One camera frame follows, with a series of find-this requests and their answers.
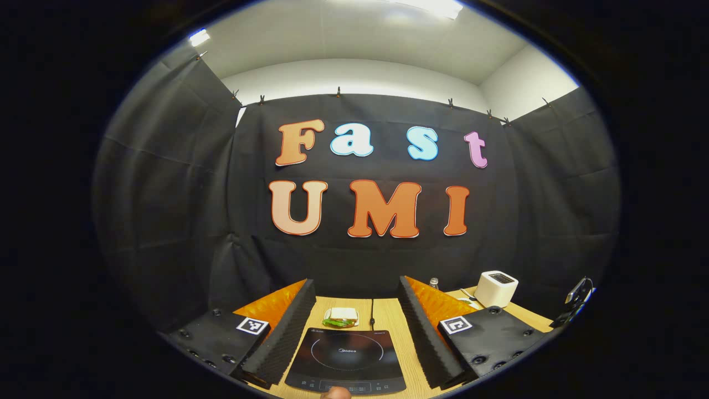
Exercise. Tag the black backdrop cloth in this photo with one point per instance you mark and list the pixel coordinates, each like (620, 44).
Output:
(166, 194)

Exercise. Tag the row of black cloth clips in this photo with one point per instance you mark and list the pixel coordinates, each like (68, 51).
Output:
(338, 91)

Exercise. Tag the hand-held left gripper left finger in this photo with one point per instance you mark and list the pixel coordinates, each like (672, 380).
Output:
(285, 341)

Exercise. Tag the white toaster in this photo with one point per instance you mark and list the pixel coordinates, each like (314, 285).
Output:
(496, 289)

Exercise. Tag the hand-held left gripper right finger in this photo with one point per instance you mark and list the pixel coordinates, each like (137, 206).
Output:
(424, 332)

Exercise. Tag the black induction cooktop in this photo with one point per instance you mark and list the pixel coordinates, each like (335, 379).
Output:
(346, 360)

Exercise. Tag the sandwich on white plate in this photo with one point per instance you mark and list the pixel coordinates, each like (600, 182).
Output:
(340, 317)

